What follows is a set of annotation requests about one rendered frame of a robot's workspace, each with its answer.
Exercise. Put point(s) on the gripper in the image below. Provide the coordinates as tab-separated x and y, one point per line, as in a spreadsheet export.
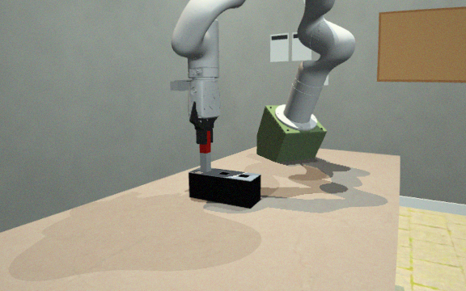
204	100

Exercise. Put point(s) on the grey and red pin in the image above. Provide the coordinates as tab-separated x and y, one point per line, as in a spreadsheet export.
205	155

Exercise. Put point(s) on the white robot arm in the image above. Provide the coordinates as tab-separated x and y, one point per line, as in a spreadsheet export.
334	44

